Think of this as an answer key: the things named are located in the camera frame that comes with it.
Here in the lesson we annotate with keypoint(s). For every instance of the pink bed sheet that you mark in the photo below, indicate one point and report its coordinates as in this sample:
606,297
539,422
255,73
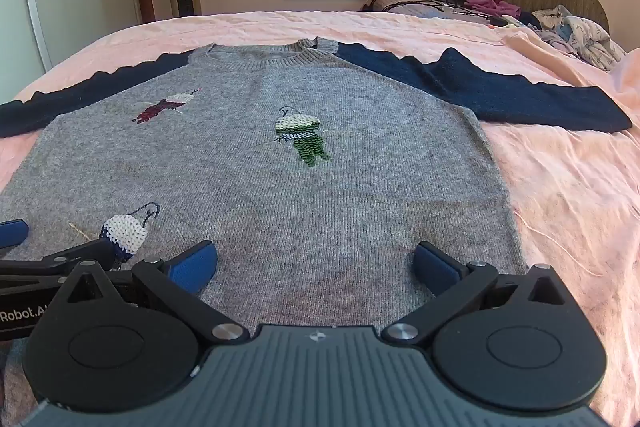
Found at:
570,187

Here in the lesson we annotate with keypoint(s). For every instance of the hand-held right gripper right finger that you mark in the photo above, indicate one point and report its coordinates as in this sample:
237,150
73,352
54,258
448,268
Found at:
434,268

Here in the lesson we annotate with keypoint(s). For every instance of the patterned pillow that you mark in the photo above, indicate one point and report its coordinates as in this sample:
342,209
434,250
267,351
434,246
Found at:
387,1

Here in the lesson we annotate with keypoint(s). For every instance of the grey sweater with navy sleeves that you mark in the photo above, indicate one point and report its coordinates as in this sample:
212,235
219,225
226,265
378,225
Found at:
280,187

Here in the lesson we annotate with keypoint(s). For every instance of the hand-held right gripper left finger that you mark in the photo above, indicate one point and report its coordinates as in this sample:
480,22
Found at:
196,266

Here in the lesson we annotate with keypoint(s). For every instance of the pile of patterned clothes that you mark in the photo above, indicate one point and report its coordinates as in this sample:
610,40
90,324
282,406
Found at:
585,34

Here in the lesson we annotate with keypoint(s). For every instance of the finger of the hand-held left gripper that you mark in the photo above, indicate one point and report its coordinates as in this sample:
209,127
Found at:
11,233
85,252

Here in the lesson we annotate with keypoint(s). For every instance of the purple garment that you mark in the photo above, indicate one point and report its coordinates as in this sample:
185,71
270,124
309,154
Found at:
492,6

